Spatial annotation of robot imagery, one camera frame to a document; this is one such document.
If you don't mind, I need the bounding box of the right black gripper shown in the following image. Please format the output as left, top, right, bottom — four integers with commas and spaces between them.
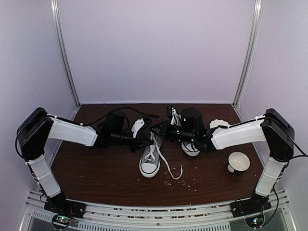
149, 120, 195, 144

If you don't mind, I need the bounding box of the grey sneaker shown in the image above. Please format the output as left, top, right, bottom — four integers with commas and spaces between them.
181, 141, 200, 157
139, 132, 183, 180

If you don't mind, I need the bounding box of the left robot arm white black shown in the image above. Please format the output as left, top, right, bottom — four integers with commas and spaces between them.
15, 107, 159, 214

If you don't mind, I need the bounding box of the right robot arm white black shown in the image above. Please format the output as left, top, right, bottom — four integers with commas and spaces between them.
150, 106, 295, 213

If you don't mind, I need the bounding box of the white fluted ceramic bowl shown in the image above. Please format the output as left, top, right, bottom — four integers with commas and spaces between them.
209, 119, 230, 128

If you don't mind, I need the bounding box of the black and white bowl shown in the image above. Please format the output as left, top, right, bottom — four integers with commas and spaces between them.
227, 152, 250, 175

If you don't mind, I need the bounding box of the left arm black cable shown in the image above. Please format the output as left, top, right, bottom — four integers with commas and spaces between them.
81, 107, 160, 127

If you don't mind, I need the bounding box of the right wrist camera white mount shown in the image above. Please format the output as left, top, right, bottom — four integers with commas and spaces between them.
167, 105, 181, 126

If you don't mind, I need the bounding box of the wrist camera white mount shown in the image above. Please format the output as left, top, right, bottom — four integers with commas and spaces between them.
131, 116, 152, 138
167, 105, 181, 126

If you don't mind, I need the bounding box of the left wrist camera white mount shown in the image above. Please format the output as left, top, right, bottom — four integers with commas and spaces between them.
131, 116, 152, 138

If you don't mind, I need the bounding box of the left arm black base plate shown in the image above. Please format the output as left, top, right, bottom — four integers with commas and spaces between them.
44, 198, 86, 218

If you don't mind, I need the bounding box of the front aluminium rail frame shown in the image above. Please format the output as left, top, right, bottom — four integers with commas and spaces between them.
20, 189, 295, 231

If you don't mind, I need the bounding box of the right aluminium frame post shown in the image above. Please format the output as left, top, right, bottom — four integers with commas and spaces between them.
232, 0, 264, 110

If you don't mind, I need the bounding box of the aluminium frame post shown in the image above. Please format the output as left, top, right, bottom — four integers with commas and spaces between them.
232, 0, 264, 110
50, 0, 81, 108

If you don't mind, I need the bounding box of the left aluminium frame post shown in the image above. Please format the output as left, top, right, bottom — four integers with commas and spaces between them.
50, 0, 81, 108

